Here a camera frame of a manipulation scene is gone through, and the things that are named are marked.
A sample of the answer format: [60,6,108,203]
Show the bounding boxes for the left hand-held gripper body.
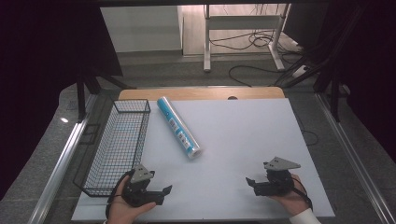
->
[120,163,165,208]

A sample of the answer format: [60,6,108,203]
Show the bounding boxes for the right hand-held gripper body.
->
[253,156,302,197]

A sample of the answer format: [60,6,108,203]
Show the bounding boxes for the person's right hand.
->
[270,176,312,217]

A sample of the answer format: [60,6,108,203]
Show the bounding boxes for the person's left hand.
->
[106,177,157,224]

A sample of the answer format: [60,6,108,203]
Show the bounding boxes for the white shirt sleeve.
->
[289,207,322,224]

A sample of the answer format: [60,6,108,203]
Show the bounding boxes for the white table mat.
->
[71,98,336,223]

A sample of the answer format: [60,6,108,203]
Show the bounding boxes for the blue plastic wrap roll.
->
[156,95,204,161]

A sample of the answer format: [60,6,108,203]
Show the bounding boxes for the black metal stand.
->
[312,60,345,123]
[75,66,138,123]

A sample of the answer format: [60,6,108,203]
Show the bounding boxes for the wooden table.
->
[118,86,286,102]

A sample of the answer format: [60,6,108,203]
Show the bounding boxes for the white power strip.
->
[291,64,310,79]

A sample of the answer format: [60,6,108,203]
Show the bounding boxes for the dark curtain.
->
[0,0,123,201]
[323,0,396,164]

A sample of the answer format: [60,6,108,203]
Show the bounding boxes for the white cabinet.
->
[99,6,184,53]

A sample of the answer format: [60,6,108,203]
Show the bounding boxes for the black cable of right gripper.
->
[290,175,314,211]

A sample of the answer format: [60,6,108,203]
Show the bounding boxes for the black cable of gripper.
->
[290,175,314,211]
[105,170,135,220]

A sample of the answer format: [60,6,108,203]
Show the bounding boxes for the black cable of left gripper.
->
[105,170,135,220]

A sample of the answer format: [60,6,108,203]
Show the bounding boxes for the black wire basket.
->
[72,98,152,198]

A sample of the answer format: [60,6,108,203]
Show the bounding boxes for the thin black cable loop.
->
[299,128,319,147]

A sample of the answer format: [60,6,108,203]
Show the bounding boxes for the aluminium rail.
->
[315,92,396,224]
[27,92,98,224]

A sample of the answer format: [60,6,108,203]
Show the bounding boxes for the black floor cable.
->
[228,64,283,88]

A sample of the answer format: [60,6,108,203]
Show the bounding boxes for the tangled black floor cables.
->
[208,29,303,51]

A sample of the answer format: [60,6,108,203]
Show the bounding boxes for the white desk frame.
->
[203,3,291,74]

